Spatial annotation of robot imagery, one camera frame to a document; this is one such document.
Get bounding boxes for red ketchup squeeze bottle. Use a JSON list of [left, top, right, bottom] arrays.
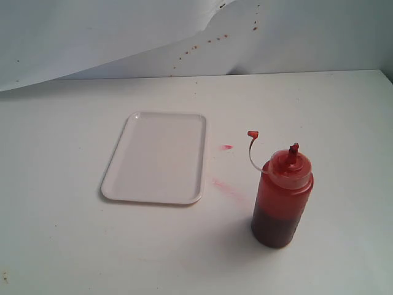
[[250, 143, 314, 249]]

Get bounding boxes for white rectangular plastic tray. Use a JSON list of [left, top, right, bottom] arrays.
[[101, 111, 207, 206]]

